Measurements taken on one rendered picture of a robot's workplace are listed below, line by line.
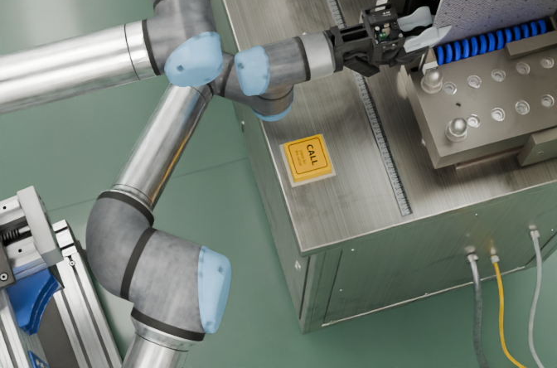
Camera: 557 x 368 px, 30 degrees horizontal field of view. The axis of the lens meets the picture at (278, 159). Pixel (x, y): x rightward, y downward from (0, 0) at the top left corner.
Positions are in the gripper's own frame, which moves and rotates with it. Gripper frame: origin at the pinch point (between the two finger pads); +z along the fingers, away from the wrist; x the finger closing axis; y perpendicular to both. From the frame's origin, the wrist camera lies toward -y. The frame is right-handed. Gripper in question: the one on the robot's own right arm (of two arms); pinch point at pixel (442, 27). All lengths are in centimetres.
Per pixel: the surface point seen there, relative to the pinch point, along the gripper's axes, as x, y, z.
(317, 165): -12.2, -16.6, -24.8
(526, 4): -0.2, 1.0, 14.8
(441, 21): -0.3, 3.2, -0.8
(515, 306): -33, -109, 27
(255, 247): 1, -109, -33
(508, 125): -17.8, -6.0, 6.5
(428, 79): -7.3, -2.8, -4.7
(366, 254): -25.7, -35.0, -18.3
